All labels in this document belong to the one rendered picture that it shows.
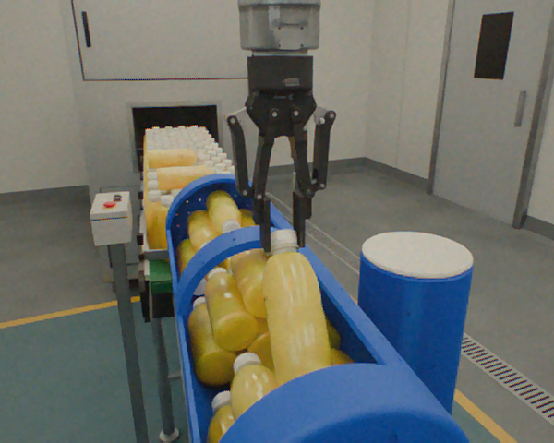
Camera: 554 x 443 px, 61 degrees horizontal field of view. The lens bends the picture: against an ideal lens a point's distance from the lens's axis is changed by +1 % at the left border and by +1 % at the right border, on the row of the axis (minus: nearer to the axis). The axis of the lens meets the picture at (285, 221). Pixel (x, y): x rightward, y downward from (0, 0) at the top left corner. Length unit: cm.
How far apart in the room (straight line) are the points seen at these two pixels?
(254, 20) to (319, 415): 39
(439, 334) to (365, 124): 538
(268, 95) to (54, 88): 488
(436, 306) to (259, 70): 81
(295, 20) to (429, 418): 41
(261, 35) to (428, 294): 81
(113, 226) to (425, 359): 92
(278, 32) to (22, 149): 504
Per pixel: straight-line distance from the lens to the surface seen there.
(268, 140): 55
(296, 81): 53
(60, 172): 550
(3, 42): 538
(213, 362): 79
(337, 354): 65
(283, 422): 45
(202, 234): 107
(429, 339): 123
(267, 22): 52
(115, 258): 154
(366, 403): 45
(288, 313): 55
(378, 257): 121
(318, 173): 58
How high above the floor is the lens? 153
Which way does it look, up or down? 20 degrees down
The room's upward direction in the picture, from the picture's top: straight up
